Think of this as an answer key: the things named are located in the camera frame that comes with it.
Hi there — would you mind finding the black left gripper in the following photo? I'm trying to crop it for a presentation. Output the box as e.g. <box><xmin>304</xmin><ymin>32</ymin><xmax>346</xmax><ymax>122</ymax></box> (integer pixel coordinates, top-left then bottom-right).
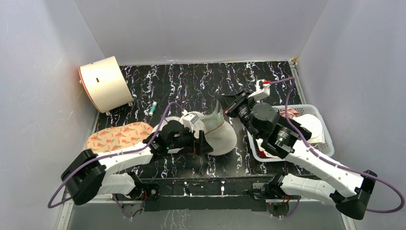
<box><xmin>167</xmin><ymin>125</ymin><xmax>213</xmax><ymax>157</ymax></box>

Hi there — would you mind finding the white mesh bag beige zipper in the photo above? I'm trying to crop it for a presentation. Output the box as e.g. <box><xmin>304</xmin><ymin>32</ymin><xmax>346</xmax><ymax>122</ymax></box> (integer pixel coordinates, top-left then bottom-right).
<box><xmin>160</xmin><ymin>116</ymin><xmax>237</xmax><ymax>156</ymax></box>

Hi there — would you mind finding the pale green bra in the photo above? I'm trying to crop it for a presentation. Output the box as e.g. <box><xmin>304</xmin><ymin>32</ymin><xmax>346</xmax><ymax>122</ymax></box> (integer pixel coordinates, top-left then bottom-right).
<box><xmin>200</xmin><ymin>101</ymin><xmax>225</xmax><ymax>133</ymax></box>

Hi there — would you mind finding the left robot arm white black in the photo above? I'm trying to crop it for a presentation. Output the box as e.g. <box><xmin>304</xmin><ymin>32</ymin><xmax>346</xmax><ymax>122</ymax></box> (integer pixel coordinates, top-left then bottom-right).
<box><xmin>61</xmin><ymin>120</ymin><xmax>213</xmax><ymax>205</ymax></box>

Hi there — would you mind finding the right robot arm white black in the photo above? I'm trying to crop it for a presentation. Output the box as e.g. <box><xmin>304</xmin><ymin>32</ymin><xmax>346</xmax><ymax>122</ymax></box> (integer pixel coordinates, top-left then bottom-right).
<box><xmin>218</xmin><ymin>90</ymin><xmax>375</xmax><ymax>220</ymax></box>

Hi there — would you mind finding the floral orange bra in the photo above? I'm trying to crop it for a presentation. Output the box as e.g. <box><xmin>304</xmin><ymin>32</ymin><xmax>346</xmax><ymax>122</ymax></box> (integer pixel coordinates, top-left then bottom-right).
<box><xmin>85</xmin><ymin>122</ymin><xmax>153</xmax><ymax>153</ymax></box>

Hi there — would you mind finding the white plastic laundry basket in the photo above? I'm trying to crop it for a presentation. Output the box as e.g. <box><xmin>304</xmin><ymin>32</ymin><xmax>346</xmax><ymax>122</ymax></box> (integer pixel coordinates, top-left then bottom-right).
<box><xmin>248</xmin><ymin>104</ymin><xmax>335</xmax><ymax>162</ymax></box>

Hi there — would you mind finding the pink garment in basket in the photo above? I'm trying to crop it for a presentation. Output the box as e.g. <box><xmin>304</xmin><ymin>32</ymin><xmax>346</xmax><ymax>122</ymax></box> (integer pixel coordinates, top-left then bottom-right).
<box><xmin>279</xmin><ymin>107</ymin><xmax>301</xmax><ymax>119</ymax></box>

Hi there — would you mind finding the green white marker pen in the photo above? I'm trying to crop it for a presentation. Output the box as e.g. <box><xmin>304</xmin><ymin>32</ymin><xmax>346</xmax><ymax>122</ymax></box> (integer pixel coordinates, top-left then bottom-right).
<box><xmin>148</xmin><ymin>102</ymin><xmax>158</xmax><ymax>116</ymax></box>

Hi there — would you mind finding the white cloth in basket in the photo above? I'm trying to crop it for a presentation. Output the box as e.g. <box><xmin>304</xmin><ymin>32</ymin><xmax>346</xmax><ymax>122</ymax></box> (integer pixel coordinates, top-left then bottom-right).
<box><xmin>253</xmin><ymin>114</ymin><xmax>326</xmax><ymax>161</ymax></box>

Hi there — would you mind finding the cream cylindrical drum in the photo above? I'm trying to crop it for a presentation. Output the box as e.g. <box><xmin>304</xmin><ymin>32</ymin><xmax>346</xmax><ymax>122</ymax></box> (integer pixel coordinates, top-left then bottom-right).
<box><xmin>79</xmin><ymin>56</ymin><xmax>134</xmax><ymax>115</ymax></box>

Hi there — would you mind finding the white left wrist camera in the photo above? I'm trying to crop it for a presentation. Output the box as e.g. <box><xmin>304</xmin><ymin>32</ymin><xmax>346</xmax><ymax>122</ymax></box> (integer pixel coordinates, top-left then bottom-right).
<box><xmin>179</xmin><ymin>110</ymin><xmax>205</xmax><ymax>139</ymax></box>

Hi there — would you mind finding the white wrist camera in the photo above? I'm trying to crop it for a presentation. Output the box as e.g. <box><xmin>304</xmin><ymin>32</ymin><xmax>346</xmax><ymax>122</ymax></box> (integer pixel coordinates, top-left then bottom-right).
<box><xmin>179</xmin><ymin>110</ymin><xmax>205</xmax><ymax>139</ymax></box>
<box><xmin>248</xmin><ymin>79</ymin><xmax>271</xmax><ymax>101</ymax></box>

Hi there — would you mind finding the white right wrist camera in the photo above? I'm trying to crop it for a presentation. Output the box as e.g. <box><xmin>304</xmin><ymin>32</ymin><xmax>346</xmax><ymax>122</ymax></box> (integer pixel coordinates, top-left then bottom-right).
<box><xmin>248</xmin><ymin>79</ymin><xmax>271</xmax><ymax>101</ymax></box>

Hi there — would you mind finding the aluminium frame rail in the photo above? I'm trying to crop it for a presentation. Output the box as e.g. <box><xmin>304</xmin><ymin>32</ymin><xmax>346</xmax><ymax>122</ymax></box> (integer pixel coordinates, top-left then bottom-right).
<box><xmin>54</xmin><ymin>181</ymin><xmax>358</xmax><ymax>230</ymax></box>

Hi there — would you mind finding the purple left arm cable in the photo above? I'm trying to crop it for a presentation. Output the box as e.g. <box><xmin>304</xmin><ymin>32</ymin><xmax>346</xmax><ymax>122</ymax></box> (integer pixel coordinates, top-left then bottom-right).
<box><xmin>47</xmin><ymin>101</ymin><xmax>186</xmax><ymax>219</ymax></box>

